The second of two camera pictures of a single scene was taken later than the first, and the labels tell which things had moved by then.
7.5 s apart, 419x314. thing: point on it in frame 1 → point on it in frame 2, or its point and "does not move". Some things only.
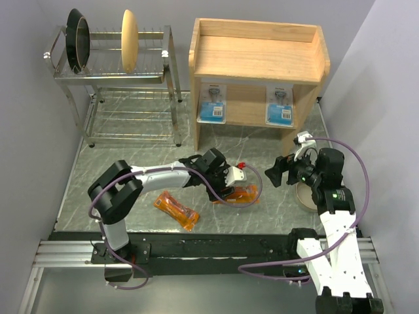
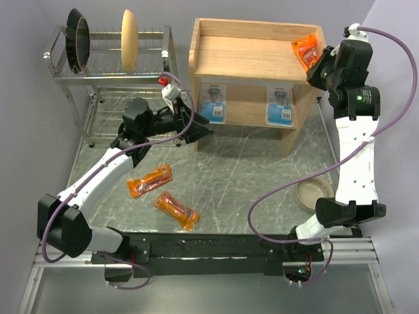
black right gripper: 275,173 → 327,54
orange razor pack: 243,194 → 307,50
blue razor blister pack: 213,104 does not move
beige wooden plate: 129,41 does not move
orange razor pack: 186,217 does not move
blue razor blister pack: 279,106 does not move
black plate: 77,40 does not move
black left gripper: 228,191 → 181,115
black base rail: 213,254 does not move
